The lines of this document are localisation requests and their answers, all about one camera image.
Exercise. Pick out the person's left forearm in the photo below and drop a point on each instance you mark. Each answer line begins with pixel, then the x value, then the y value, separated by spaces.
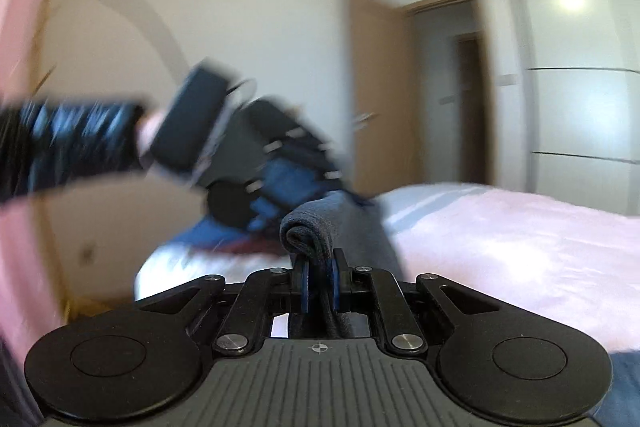
pixel 65 147

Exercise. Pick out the blue denim cloth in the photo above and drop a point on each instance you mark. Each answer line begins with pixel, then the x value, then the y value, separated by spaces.
pixel 622 387

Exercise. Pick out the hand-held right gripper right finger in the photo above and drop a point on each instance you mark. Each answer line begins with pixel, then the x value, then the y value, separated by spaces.
pixel 336 279

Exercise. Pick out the white light switch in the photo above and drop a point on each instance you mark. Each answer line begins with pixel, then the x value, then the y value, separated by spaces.
pixel 507 79

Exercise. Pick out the dark grey pants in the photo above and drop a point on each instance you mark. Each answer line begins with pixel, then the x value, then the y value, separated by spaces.
pixel 345 227

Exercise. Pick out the white wardrobe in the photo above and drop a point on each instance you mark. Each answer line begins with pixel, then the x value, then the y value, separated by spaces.
pixel 580 82

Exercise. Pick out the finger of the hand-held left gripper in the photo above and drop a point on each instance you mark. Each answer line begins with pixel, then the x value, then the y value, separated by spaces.
pixel 280 197
pixel 315 147

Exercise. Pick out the white bed sheet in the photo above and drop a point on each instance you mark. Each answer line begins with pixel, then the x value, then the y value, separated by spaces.
pixel 190 272

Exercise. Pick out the wooden door frame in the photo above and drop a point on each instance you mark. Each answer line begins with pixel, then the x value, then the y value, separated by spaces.
pixel 487 72

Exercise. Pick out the wooden door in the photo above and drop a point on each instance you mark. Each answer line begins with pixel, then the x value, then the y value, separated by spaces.
pixel 380 97

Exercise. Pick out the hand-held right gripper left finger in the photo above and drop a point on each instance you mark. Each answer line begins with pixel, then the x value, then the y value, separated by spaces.
pixel 302 287

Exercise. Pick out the pink blanket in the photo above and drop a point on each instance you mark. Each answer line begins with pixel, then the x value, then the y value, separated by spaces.
pixel 525 257

